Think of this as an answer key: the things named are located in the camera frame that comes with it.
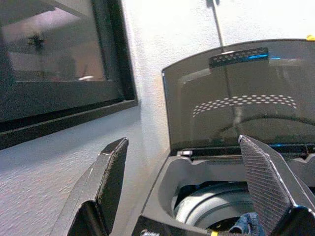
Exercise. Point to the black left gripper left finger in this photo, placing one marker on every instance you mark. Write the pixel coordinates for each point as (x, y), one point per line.
(98, 184)

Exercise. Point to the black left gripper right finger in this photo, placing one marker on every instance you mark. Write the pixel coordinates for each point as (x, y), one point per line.
(268, 184)

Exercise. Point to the grey top-load washing machine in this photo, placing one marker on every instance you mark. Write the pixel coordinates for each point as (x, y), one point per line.
(169, 177)

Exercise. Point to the blue jeans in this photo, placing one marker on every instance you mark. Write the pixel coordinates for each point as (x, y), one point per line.
(244, 222)

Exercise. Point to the dark glass washer lid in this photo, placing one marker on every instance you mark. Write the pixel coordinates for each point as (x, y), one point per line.
(197, 110)

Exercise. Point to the black framed window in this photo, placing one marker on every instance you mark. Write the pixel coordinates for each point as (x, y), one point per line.
(61, 49)

